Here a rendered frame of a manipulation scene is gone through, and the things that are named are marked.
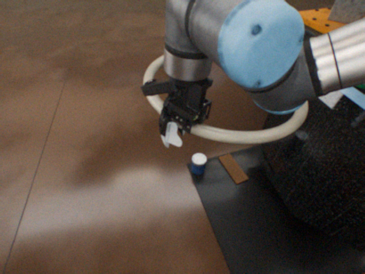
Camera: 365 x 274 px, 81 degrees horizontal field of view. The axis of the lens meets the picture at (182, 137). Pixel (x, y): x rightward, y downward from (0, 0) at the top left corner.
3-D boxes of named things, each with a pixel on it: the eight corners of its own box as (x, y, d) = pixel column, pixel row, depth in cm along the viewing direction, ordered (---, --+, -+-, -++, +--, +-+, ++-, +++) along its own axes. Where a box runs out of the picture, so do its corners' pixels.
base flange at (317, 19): (291, 17, 165) (293, 10, 161) (342, 11, 175) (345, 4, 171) (341, 44, 133) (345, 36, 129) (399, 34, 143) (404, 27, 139)
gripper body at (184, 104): (188, 137, 46) (195, 89, 37) (159, 118, 49) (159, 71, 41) (208, 120, 50) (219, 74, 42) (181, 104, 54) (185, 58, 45)
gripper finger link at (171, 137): (174, 161, 52) (182, 131, 46) (156, 148, 54) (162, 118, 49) (181, 156, 54) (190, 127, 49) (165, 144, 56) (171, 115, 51)
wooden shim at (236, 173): (218, 158, 163) (218, 157, 162) (229, 154, 166) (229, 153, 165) (236, 184, 147) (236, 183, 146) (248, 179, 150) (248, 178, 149)
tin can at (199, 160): (203, 176, 152) (205, 165, 143) (190, 173, 154) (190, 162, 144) (206, 165, 159) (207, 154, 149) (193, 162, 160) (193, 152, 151)
